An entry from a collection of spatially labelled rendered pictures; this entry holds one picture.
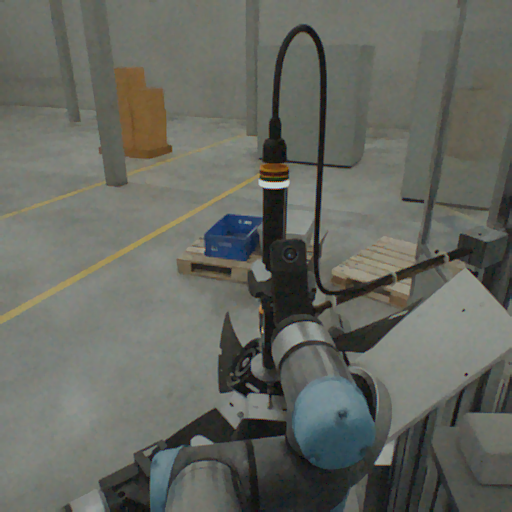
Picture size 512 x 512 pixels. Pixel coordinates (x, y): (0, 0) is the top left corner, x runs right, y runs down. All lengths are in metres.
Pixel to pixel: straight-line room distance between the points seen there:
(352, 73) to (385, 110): 5.22
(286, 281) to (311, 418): 0.20
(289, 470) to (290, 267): 0.23
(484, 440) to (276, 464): 0.80
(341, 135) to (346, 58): 1.19
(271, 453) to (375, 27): 12.58
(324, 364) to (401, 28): 12.43
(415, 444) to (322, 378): 0.68
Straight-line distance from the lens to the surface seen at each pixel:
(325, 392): 0.44
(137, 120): 8.92
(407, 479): 1.20
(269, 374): 0.78
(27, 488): 2.49
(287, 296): 0.56
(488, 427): 1.28
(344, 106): 7.79
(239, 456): 0.52
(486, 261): 1.16
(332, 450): 0.45
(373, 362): 1.10
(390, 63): 12.79
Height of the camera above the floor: 1.80
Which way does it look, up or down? 24 degrees down
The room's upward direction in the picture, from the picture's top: straight up
